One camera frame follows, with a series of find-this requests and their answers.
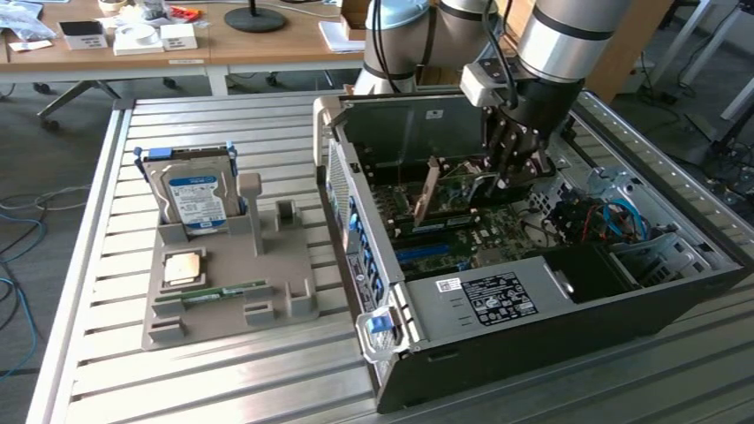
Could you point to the green Dell motherboard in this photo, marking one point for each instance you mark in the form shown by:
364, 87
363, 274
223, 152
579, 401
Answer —
506, 229

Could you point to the white tape roll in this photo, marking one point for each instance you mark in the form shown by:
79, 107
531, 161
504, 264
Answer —
147, 39

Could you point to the orange plastic object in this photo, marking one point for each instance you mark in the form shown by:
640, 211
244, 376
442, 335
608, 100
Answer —
185, 14

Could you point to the open black PC case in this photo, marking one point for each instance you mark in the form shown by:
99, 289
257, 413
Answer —
530, 353

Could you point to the flat white box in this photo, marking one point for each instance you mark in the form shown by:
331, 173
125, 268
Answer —
137, 49

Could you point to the metal socket cover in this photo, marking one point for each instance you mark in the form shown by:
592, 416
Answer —
468, 167

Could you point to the blue case latch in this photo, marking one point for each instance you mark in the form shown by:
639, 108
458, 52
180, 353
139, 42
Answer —
376, 322

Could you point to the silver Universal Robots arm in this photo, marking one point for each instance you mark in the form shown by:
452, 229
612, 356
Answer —
566, 44

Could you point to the chipset heatsink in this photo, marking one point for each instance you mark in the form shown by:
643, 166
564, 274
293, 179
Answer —
491, 259

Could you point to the white paper stack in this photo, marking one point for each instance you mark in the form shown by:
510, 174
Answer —
342, 40

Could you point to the blue expansion slot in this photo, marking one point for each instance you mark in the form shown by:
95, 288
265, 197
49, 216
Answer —
424, 252

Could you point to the beige tape roll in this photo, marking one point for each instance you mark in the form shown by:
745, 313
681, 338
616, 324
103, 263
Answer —
108, 5

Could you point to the grey power supply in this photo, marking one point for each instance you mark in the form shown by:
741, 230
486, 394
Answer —
447, 318

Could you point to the dark small parts bag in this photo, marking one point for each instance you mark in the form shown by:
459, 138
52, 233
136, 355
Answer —
153, 11

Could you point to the clear plastic bag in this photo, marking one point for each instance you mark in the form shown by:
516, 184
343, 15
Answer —
23, 26

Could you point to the grey parts rack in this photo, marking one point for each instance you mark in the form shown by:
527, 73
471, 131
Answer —
229, 265

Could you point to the brown cardboard box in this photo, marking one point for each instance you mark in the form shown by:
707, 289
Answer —
354, 17

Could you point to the metal drive cage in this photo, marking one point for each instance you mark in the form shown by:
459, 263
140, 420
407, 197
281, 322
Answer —
624, 190

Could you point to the white box black lid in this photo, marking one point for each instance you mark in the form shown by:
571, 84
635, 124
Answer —
83, 40

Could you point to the black plastic shroud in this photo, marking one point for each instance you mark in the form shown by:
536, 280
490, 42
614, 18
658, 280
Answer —
588, 274

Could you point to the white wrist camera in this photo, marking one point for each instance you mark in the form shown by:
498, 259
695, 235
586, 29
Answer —
476, 88

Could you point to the white card red print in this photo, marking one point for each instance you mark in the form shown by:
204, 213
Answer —
29, 45

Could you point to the wooden desk white frame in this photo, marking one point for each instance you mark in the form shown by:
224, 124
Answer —
276, 48
59, 57

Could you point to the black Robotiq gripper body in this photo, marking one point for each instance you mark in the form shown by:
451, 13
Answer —
547, 106

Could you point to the metal disk bay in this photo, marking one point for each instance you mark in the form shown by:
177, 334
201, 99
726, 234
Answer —
666, 260

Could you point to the wooden cabinet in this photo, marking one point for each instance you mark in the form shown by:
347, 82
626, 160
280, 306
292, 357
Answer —
642, 44

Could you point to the small white box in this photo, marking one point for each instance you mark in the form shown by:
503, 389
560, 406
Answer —
176, 37

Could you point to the hard disk with blue bracket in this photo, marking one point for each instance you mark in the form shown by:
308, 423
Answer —
193, 199

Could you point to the CPU chip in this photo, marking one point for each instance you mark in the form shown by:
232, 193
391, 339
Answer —
179, 268

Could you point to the graphics card with metal bracket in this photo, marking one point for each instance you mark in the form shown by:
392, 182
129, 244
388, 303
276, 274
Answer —
424, 194

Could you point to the black round lamp base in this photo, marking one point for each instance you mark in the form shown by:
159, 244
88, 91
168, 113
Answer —
256, 22

